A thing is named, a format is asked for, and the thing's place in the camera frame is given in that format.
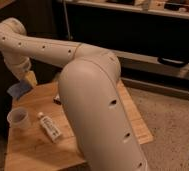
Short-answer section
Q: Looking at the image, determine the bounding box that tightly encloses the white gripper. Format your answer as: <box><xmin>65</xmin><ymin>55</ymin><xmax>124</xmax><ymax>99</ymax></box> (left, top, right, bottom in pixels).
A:
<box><xmin>10</xmin><ymin>58</ymin><xmax>38</xmax><ymax>87</ymax></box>

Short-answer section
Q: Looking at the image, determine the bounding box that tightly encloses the white and blue sponge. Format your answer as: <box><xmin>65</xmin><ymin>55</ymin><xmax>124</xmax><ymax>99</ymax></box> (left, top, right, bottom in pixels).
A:
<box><xmin>7</xmin><ymin>81</ymin><xmax>32</xmax><ymax>100</ymax></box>

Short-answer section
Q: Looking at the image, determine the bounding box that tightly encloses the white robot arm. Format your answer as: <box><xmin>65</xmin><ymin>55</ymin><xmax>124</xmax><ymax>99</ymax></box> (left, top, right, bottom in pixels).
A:
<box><xmin>0</xmin><ymin>18</ymin><xmax>150</xmax><ymax>171</ymax></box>

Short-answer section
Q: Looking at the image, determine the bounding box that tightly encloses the translucent ceramic cup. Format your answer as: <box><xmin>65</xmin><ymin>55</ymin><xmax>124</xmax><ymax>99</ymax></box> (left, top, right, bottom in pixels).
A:
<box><xmin>7</xmin><ymin>107</ymin><xmax>31</xmax><ymax>130</ymax></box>

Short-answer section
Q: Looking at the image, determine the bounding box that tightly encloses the dark snack bar packet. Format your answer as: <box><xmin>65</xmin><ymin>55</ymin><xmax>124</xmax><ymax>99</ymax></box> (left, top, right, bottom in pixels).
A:
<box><xmin>53</xmin><ymin>94</ymin><xmax>61</xmax><ymax>105</ymax></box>

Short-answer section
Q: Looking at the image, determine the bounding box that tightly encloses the white tube with label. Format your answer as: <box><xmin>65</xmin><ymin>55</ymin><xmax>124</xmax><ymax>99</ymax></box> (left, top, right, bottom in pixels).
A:
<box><xmin>38</xmin><ymin>112</ymin><xmax>62</xmax><ymax>143</ymax></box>

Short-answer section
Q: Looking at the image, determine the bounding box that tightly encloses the wooden table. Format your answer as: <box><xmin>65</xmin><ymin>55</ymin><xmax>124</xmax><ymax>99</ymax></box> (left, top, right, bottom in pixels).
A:
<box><xmin>5</xmin><ymin>83</ymin><xmax>153</xmax><ymax>171</ymax></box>

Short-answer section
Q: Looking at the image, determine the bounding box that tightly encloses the thin metal pole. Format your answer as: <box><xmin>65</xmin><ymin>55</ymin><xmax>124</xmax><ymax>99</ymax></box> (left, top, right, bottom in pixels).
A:
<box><xmin>63</xmin><ymin>0</ymin><xmax>72</xmax><ymax>40</ymax></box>

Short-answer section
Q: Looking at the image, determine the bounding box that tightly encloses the cluttered background shelf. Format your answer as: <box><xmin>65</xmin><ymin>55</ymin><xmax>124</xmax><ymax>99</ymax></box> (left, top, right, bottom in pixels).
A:
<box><xmin>65</xmin><ymin>0</ymin><xmax>189</xmax><ymax>19</ymax></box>

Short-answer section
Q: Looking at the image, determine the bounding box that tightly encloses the grey metal rail beam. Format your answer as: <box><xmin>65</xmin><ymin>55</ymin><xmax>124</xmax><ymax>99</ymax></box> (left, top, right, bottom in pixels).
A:
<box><xmin>114</xmin><ymin>50</ymin><xmax>189</xmax><ymax>81</ymax></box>

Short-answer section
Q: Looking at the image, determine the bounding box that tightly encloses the black handle on rail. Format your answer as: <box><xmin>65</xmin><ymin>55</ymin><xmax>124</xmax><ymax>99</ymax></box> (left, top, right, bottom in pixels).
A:
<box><xmin>157</xmin><ymin>57</ymin><xmax>188</xmax><ymax>68</ymax></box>

